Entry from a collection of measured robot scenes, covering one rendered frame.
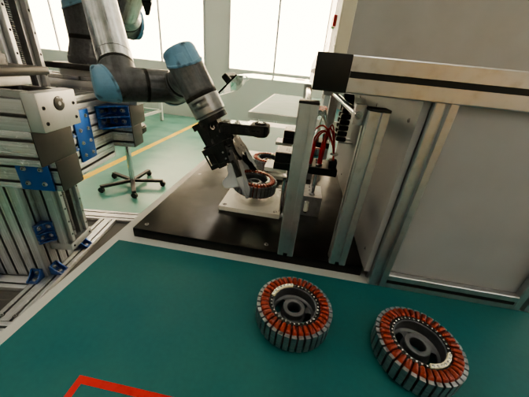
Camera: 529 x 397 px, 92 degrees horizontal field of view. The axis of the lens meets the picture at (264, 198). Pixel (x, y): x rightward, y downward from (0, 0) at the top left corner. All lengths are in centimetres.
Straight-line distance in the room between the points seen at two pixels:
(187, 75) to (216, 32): 501
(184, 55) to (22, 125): 43
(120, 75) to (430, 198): 65
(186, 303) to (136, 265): 13
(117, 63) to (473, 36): 65
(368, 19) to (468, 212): 34
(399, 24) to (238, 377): 55
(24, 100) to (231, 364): 71
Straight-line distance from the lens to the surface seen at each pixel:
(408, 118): 45
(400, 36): 52
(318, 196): 63
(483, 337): 57
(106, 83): 68
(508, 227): 56
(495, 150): 49
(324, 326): 41
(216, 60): 560
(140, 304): 47
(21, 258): 144
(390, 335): 43
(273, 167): 61
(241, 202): 65
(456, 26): 54
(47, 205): 129
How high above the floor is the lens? 109
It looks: 27 degrees down
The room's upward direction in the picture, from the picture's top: 6 degrees clockwise
